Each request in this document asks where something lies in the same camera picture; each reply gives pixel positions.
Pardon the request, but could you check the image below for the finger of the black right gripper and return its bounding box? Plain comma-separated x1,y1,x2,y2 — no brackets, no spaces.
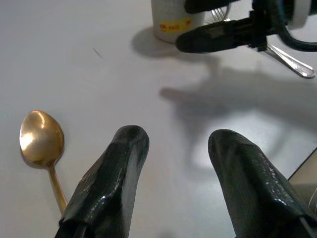
175,18,252,54
184,0,236,14

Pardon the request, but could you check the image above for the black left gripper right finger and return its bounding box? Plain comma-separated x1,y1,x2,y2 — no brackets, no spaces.
208,129,317,238

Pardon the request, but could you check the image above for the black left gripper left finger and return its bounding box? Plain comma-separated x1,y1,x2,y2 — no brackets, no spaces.
54,125,150,238

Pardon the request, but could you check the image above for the silver metal fork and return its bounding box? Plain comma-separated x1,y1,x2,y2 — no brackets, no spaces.
210,6,316,79

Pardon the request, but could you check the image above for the white cup with yellow label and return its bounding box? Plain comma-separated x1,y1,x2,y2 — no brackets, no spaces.
151,0,207,43

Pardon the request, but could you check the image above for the gold metal spoon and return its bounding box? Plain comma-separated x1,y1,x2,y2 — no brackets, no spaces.
19,110,68,216

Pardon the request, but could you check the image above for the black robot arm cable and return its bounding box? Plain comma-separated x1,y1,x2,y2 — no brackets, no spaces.
279,24,317,53

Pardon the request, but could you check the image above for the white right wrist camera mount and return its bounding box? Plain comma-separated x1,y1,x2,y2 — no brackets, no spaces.
284,0,317,30

